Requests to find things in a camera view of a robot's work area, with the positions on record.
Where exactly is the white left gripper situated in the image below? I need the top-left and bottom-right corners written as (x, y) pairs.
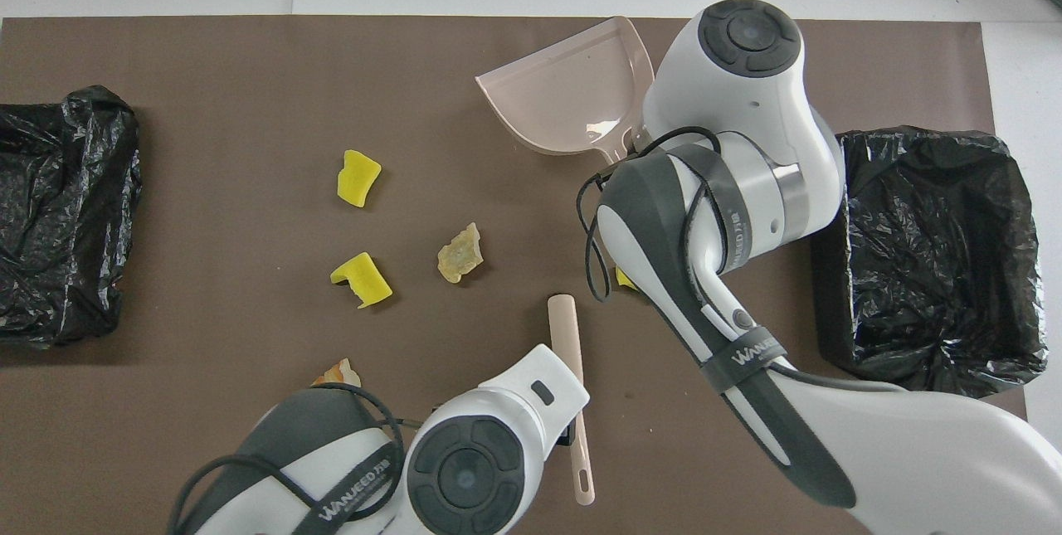
top-left (496, 343), bottom-right (592, 448)

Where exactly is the beige hand brush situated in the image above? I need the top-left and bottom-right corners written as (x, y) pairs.
top-left (548, 294), bottom-right (597, 507)

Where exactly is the tan bread chunk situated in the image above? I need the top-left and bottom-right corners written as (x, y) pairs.
top-left (437, 222), bottom-right (486, 285)

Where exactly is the orange striped croissant piece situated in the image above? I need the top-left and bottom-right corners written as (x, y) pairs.
top-left (311, 358), bottom-right (363, 391)

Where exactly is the beige plastic dustpan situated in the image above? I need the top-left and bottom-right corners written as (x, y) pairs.
top-left (475, 16), bottom-right (656, 165)

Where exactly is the black bag lined bin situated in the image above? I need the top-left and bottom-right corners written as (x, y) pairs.
top-left (0, 85), bottom-right (144, 349)
top-left (809, 126), bottom-right (1049, 401)

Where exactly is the brown table mat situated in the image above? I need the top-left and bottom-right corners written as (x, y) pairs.
top-left (0, 17), bottom-right (1042, 535)

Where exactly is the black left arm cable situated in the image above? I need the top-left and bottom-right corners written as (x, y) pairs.
top-left (170, 383), bottom-right (407, 535)

